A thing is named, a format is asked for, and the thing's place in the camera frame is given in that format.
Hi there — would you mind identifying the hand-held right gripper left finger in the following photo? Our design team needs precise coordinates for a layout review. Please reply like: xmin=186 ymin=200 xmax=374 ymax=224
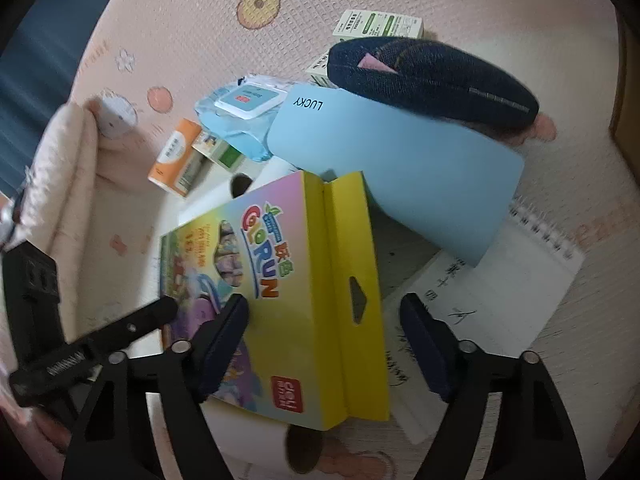
xmin=61 ymin=294 xmax=251 ymax=480

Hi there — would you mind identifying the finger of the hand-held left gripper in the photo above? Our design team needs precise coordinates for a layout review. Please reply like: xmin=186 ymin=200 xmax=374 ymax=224
xmin=82 ymin=296 xmax=180 ymax=361

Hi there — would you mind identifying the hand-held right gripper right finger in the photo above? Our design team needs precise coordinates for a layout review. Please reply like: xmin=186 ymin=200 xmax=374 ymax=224
xmin=399 ymin=292 xmax=587 ymax=480

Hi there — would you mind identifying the yellow colourful crayon box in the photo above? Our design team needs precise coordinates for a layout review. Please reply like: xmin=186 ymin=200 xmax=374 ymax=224
xmin=159 ymin=170 xmax=391 ymax=432

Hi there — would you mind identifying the dark denim pencil pouch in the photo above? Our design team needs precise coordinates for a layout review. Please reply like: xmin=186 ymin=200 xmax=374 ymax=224
xmin=325 ymin=36 xmax=541 ymax=123

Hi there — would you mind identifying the brown cardboard box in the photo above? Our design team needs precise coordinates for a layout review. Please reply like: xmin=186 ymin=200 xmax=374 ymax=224
xmin=607 ymin=50 xmax=640 ymax=161

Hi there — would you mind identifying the white spiral notebook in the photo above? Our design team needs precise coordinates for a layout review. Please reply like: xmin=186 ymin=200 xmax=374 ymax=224
xmin=382 ymin=197 xmax=586 ymax=446

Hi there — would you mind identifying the pink fluffy cloth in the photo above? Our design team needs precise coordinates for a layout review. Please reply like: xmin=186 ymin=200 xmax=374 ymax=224
xmin=10 ymin=102 xmax=108 ymax=256

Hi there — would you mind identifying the orange and white box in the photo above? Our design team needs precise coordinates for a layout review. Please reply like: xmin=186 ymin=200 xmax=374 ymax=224
xmin=147 ymin=117 xmax=203 ymax=197

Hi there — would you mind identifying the light blue pencil case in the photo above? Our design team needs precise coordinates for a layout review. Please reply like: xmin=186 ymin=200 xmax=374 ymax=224
xmin=270 ymin=85 xmax=526 ymax=268

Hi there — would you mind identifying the small white green box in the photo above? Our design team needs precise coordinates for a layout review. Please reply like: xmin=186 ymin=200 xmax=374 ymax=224
xmin=192 ymin=130 xmax=246 ymax=171

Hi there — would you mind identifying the blue wet wipes pack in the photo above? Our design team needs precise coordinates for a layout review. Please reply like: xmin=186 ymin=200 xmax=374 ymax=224
xmin=195 ymin=74 xmax=293 ymax=162

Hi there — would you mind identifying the dark blue cloth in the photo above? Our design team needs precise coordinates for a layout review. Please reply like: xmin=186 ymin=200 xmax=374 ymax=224
xmin=0 ymin=0 xmax=116 ymax=196

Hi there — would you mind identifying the pink cartoon printed mat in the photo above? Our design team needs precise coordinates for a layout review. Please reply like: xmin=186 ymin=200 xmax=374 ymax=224
xmin=0 ymin=0 xmax=640 ymax=480

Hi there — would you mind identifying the white box green label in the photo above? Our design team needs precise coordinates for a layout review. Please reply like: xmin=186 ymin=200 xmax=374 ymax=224
xmin=332 ymin=9 xmax=425 ymax=41

